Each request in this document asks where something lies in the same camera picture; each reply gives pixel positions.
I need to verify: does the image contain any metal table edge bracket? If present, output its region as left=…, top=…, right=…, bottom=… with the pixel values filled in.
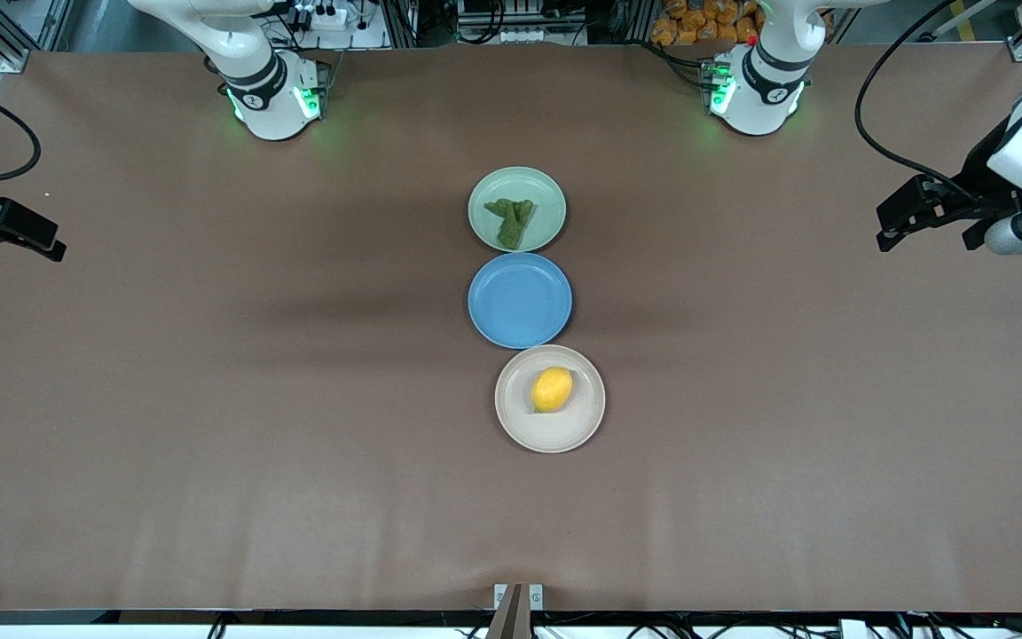
left=486, top=583, right=545, bottom=639

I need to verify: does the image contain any black base cable bundle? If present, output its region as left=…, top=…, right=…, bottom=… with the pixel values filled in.
left=649, top=40, right=718, bottom=90

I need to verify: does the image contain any yellow lemon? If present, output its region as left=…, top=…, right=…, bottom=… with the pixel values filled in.
left=531, top=367, right=574, bottom=414

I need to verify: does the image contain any orange packaged snacks pile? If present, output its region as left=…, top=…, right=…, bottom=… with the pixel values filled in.
left=650, top=0, right=765, bottom=47

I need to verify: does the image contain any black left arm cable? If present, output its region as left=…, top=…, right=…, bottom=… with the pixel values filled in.
left=854, top=0, right=973, bottom=201

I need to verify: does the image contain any green lettuce leaf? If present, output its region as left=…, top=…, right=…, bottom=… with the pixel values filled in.
left=483, top=198, right=536, bottom=250

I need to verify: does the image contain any white electronics unit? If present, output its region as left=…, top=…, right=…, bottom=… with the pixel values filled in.
left=456, top=0, right=590, bottom=45

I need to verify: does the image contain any pale green round plate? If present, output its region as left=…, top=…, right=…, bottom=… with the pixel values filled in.
left=468, top=166, right=567, bottom=253

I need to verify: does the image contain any blue round plate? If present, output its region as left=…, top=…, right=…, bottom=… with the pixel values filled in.
left=468, top=252, right=573, bottom=350

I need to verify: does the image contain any white power strip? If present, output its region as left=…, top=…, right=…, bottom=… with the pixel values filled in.
left=285, top=0, right=350, bottom=32

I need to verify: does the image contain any beige round plate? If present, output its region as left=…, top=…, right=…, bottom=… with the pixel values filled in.
left=494, top=344, right=606, bottom=454

